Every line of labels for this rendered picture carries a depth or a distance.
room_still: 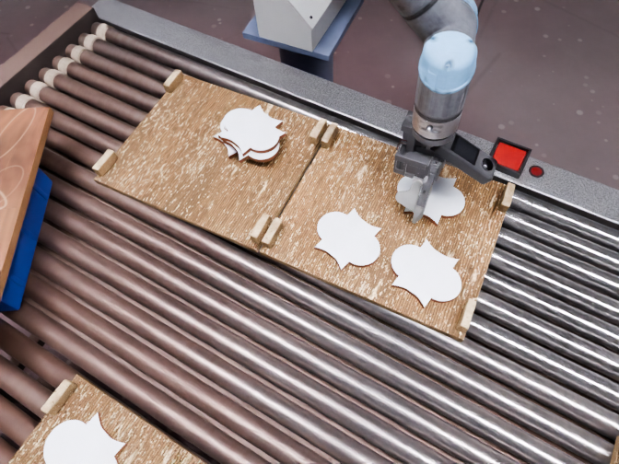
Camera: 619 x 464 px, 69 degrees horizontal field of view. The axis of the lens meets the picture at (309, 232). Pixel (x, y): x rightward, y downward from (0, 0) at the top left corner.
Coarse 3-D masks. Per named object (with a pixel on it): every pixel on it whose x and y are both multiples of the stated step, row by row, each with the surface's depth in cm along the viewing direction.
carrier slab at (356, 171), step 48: (336, 144) 99; (384, 144) 99; (336, 192) 93; (384, 192) 93; (480, 192) 92; (288, 240) 88; (384, 240) 88; (432, 240) 87; (480, 240) 87; (384, 288) 83; (480, 288) 82
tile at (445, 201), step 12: (408, 180) 92; (444, 180) 92; (432, 192) 91; (444, 192) 91; (456, 192) 91; (432, 204) 90; (444, 204) 89; (456, 204) 89; (432, 216) 88; (444, 216) 89
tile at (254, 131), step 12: (228, 120) 98; (240, 120) 97; (252, 120) 97; (264, 120) 97; (276, 120) 97; (228, 132) 96; (240, 132) 96; (252, 132) 96; (264, 132) 96; (276, 132) 95; (240, 144) 94; (252, 144) 94; (264, 144) 94; (276, 144) 94
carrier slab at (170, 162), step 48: (192, 96) 108; (240, 96) 107; (144, 144) 102; (192, 144) 101; (288, 144) 100; (144, 192) 95; (192, 192) 95; (240, 192) 94; (288, 192) 94; (240, 240) 89
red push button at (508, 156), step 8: (504, 144) 98; (496, 152) 97; (504, 152) 97; (512, 152) 97; (520, 152) 97; (496, 160) 96; (504, 160) 96; (512, 160) 96; (520, 160) 96; (512, 168) 95
